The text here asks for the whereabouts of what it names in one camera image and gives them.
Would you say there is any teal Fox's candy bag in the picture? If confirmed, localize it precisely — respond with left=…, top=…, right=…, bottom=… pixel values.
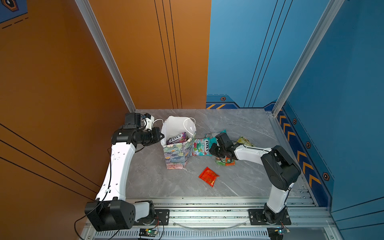
left=192, top=138, right=212, bottom=156

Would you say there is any right green circuit board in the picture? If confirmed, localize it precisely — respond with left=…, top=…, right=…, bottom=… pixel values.
left=274, top=229, right=291, bottom=236

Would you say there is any aluminium corner post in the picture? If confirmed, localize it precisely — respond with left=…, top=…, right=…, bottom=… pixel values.
left=272, top=0, right=345, bottom=118
left=75, top=0, right=136, bottom=112

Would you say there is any left green circuit board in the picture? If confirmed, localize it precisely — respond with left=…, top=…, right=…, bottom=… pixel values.
left=139, top=229, right=159, bottom=240

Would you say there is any floral paper gift bag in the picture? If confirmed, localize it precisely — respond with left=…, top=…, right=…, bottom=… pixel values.
left=160, top=116, right=197, bottom=170

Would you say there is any right aluminium corner post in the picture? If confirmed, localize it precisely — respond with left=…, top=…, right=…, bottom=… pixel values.
left=272, top=0, right=345, bottom=118

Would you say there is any green circuit board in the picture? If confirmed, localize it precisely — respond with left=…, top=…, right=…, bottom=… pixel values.
left=139, top=229, right=159, bottom=240
left=274, top=229, right=291, bottom=236

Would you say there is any red small snack packet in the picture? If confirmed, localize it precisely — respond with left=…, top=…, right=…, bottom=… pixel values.
left=199, top=167, right=219, bottom=188

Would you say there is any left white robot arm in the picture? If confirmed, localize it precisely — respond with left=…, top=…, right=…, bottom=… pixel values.
left=85, top=127, right=164, bottom=232

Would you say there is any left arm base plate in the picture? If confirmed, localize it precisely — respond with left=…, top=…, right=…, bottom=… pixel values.
left=134, top=209, right=170, bottom=226

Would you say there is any left aluminium corner post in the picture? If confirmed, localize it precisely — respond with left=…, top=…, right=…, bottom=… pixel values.
left=75, top=0, right=136, bottom=112

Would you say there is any teal snack packet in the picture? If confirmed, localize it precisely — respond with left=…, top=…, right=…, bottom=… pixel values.
left=204, top=129, right=227, bottom=145

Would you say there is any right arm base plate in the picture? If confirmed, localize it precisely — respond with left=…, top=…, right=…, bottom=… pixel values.
left=248, top=209, right=292, bottom=226

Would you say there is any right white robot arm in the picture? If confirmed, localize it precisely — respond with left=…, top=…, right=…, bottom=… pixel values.
left=210, top=133, right=302, bottom=226

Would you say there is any aluminium front rail frame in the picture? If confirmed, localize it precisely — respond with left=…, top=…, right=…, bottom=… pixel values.
left=78, top=196, right=344, bottom=240

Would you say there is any green orange snack packet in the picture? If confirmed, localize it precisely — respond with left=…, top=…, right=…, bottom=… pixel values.
left=215, top=157, right=236, bottom=167

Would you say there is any purple Fox's candy bag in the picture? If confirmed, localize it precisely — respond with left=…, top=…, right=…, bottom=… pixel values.
left=167, top=132, right=188, bottom=145

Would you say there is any yellow snack packet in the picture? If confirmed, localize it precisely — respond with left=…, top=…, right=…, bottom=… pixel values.
left=237, top=136, right=255, bottom=147

